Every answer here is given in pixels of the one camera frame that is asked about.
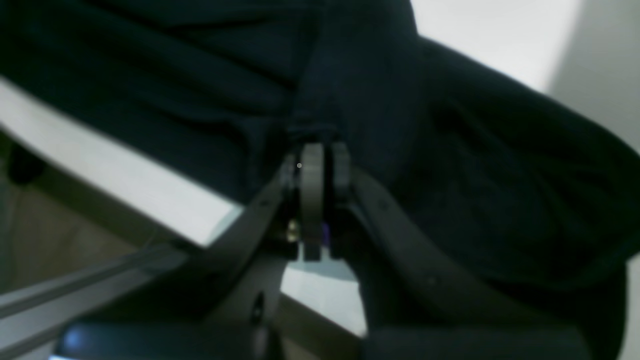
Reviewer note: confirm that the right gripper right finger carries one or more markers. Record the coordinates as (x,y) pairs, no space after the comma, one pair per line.
(479,322)

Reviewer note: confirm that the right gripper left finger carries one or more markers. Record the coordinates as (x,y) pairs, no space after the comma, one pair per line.
(218,304)

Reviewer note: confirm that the black T-shirt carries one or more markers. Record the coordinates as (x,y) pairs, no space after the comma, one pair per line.
(532,198)

